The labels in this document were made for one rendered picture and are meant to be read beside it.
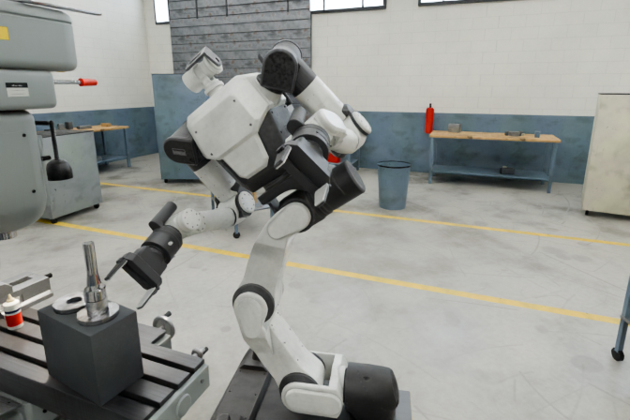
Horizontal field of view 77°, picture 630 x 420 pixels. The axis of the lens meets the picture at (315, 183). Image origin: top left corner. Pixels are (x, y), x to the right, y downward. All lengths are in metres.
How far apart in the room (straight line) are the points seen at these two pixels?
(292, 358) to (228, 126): 0.80
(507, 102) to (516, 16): 1.47
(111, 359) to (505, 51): 7.77
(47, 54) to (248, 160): 0.59
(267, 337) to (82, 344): 0.56
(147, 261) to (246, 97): 0.50
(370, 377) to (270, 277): 0.47
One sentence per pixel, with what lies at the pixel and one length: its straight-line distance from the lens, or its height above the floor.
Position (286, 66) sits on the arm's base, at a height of 1.74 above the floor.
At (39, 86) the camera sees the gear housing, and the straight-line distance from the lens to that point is 1.28.
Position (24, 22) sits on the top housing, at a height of 1.84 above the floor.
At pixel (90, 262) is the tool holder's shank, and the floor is 1.30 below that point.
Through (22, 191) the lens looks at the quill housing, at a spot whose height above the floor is 1.42.
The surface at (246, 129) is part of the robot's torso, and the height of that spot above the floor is 1.57.
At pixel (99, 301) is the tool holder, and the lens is 1.09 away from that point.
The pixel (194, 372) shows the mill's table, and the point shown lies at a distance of 1.21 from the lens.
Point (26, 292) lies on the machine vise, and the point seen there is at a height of 1.01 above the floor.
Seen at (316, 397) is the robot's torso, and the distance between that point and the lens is 1.46.
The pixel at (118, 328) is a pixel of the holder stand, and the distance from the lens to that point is 1.10.
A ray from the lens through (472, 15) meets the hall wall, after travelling 8.25.
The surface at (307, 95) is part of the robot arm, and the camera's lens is 1.14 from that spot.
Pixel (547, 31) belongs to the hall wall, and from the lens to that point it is 8.27.
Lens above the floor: 1.69
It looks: 14 degrees down
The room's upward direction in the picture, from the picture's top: straight up
